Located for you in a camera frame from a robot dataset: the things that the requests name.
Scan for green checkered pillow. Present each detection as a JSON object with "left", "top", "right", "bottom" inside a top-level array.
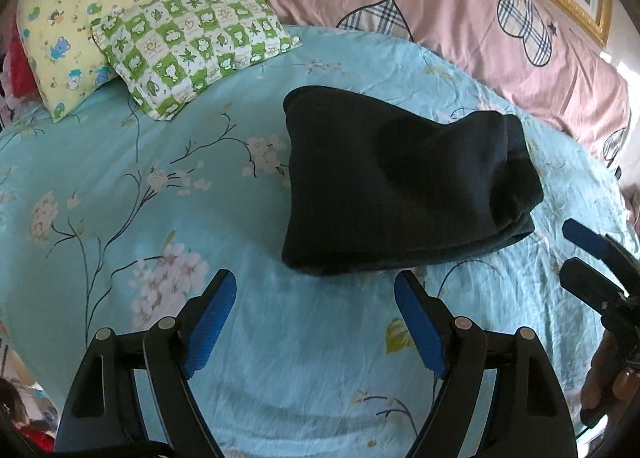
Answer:
[{"left": 91, "top": 0, "right": 302, "bottom": 121}]

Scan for person's right hand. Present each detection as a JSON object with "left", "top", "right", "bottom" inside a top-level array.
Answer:
[{"left": 580, "top": 331, "right": 639, "bottom": 421}]

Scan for black pants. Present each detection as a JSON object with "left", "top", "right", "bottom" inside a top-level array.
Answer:
[{"left": 282, "top": 85, "right": 544, "bottom": 276}]

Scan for pink heart pattern quilt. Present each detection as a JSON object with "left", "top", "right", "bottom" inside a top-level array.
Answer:
[{"left": 268, "top": 0, "right": 631, "bottom": 164}]

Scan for teal floral bed sheet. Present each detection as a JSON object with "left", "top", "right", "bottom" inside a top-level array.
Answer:
[{"left": 0, "top": 24, "right": 626, "bottom": 458}]

